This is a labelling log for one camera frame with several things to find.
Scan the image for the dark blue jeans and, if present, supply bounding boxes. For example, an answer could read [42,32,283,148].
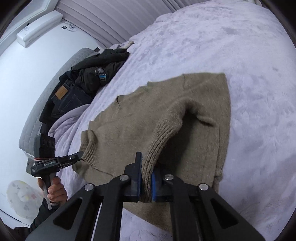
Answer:
[51,80,93,118]

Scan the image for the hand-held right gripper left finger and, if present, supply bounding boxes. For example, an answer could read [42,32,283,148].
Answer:
[25,152,142,241]

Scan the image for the white round cushion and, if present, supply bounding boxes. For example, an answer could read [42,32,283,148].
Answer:
[6,180,45,220]

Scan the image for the person's left hand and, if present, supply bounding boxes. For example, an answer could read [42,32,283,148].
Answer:
[38,176,69,207]

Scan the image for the black jacket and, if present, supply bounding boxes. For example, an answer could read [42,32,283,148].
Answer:
[39,48,130,130]

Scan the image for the grey padded headboard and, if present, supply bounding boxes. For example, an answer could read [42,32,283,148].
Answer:
[18,47,99,158]

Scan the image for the olive brown knit sweater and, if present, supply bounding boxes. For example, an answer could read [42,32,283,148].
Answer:
[72,72,232,233]

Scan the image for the person's left forearm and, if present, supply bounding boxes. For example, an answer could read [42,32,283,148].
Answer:
[30,199,61,232]

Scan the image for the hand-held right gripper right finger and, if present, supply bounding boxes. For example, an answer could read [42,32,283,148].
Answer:
[151,167,266,241]

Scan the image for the grey curtain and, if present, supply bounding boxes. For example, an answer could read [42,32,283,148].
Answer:
[57,0,178,47]

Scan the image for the white air conditioner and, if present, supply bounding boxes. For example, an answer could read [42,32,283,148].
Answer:
[16,11,63,48]

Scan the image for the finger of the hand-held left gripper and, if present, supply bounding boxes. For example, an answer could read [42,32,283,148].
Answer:
[58,151,85,171]

